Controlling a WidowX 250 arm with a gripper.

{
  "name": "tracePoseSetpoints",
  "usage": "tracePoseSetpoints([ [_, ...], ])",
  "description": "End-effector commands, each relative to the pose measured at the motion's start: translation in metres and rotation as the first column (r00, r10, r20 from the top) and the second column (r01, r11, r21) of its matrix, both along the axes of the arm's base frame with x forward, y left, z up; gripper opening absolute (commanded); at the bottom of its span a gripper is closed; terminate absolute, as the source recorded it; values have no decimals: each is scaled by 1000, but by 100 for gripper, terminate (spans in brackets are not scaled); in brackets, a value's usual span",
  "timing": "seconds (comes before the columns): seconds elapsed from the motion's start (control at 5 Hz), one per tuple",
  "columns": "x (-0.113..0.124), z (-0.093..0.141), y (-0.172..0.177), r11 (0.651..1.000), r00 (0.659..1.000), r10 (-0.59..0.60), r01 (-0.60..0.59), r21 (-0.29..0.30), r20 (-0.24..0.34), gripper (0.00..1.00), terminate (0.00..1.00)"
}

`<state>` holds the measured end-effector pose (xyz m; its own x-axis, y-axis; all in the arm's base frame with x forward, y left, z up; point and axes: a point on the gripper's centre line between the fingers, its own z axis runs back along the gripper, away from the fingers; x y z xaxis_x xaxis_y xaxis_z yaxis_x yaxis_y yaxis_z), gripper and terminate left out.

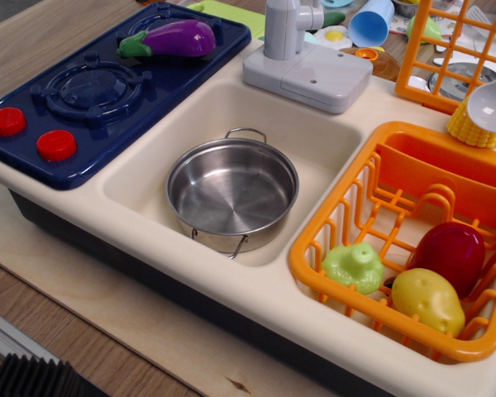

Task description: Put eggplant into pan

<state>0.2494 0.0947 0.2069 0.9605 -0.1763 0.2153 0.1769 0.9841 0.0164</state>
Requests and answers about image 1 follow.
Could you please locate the purple toy eggplant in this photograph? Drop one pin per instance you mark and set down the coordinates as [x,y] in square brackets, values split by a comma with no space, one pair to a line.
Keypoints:
[185,38]

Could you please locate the light green toy vegetable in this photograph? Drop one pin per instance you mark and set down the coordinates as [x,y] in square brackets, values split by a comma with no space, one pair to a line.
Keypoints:
[357,265]

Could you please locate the grey toy faucet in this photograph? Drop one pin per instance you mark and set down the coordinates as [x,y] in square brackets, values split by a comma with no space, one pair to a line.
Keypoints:
[308,73]

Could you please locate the orange dish drying basket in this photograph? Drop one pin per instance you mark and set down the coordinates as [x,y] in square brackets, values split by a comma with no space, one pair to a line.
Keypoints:
[404,181]

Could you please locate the green cutting board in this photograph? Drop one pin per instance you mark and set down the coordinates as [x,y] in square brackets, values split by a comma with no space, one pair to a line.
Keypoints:
[254,20]

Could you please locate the toy fried egg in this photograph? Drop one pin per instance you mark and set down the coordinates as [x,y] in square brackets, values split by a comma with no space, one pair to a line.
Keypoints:
[334,37]

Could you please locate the brown toy lid orange knob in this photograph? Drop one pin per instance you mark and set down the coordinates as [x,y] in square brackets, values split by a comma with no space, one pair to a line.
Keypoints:
[385,66]

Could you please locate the yellow toy potato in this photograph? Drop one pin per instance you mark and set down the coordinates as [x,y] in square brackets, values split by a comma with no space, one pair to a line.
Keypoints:
[431,297]

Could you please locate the dark blue toy stove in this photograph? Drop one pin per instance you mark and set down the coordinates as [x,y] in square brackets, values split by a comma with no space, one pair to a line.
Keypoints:
[106,101]

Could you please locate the dark green toy cucumber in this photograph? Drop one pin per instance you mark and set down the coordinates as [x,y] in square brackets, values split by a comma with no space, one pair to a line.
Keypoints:
[332,17]

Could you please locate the red stove knob right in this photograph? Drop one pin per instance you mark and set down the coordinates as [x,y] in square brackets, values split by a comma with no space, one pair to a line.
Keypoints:
[56,145]

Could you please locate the red stove knob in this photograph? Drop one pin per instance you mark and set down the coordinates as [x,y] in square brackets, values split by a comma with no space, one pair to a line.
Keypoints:
[12,121]
[56,145]

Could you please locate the dark red toy fruit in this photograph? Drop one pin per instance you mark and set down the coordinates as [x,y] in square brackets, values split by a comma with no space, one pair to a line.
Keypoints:
[453,250]

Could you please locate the light blue plastic cup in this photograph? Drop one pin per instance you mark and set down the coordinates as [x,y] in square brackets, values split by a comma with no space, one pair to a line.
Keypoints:
[369,27]

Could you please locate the orange plastic grid rack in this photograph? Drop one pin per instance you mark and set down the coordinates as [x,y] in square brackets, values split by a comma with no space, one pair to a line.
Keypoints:
[464,32]

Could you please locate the yellow toy corn cob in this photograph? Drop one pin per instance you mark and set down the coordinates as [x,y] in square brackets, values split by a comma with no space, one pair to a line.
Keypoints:
[461,127]

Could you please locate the steel pot behind rack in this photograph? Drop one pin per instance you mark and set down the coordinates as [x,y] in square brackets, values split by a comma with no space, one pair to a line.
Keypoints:
[455,88]

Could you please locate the red stove knob left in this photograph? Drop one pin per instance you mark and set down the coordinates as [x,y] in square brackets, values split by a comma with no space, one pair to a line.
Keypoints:
[12,121]

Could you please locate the grey plastic spoon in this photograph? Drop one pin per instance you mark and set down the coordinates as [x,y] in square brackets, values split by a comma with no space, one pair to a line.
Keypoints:
[481,107]

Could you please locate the black ribbed object bottom left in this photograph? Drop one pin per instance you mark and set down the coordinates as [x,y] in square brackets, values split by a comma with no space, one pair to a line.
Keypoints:
[29,376]

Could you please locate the steel pan with handles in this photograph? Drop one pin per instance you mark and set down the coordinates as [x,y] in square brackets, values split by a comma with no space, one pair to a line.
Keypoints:
[233,194]

